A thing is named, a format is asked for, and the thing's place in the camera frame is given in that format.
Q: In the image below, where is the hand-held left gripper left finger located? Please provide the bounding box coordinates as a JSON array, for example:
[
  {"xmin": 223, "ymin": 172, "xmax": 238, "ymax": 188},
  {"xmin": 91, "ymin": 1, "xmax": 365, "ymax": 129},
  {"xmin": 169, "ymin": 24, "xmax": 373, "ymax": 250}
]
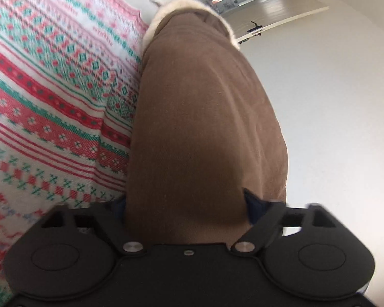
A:
[{"xmin": 41, "ymin": 198, "xmax": 148, "ymax": 256}]

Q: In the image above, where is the cream room door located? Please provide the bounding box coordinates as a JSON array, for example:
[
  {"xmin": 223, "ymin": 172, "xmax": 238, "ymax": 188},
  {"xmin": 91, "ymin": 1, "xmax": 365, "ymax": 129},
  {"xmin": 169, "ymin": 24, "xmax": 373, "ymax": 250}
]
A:
[{"xmin": 218, "ymin": 0, "xmax": 329, "ymax": 45}]

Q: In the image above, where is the brown coat with cream lining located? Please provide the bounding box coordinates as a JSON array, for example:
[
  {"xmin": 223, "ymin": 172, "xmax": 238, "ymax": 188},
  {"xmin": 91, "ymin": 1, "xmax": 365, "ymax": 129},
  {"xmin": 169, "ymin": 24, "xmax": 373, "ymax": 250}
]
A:
[{"xmin": 125, "ymin": 0, "xmax": 289, "ymax": 247}]

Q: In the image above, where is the red green patterned knit blanket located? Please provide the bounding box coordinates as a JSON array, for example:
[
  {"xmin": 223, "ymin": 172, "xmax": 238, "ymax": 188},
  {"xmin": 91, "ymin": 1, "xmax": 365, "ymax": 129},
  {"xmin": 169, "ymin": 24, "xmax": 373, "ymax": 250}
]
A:
[{"xmin": 0, "ymin": 0, "xmax": 150, "ymax": 307}]

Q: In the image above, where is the black door handle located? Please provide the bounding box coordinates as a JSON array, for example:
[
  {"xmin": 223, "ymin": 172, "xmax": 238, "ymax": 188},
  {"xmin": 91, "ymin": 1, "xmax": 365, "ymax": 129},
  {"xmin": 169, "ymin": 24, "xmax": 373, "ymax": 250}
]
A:
[{"xmin": 247, "ymin": 20, "xmax": 263, "ymax": 36}]

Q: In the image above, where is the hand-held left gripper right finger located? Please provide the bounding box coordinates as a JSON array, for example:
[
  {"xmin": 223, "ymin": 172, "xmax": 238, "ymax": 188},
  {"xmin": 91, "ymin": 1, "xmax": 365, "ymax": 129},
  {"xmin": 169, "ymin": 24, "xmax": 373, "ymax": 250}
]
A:
[{"xmin": 231, "ymin": 188, "xmax": 339, "ymax": 256}]

